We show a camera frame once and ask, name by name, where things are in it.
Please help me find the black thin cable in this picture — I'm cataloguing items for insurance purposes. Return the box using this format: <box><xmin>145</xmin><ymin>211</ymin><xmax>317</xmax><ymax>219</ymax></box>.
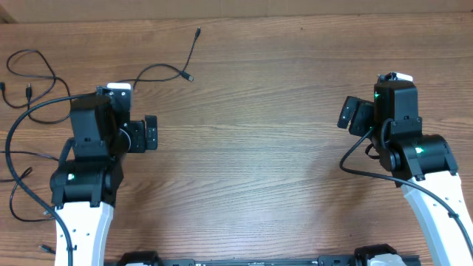
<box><xmin>117</xmin><ymin>27</ymin><xmax>202</xmax><ymax>92</ymax></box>

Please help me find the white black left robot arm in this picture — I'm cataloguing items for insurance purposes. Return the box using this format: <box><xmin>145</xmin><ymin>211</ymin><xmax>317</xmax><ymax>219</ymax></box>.
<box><xmin>50</xmin><ymin>83</ymin><xmax>158</xmax><ymax>265</ymax></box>

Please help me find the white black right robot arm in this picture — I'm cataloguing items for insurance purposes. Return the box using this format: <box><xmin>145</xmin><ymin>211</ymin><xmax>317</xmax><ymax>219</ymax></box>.
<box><xmin>337</xmin><ymin>73</ymin><xmax>472</xmax><ymax>265</ymax></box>

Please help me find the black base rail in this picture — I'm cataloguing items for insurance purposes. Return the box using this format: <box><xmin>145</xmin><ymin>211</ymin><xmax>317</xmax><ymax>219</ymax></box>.
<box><xmin>103</xmin><ymin>243</ymin><xmax>422</xmax><ymax>266</ymax></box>

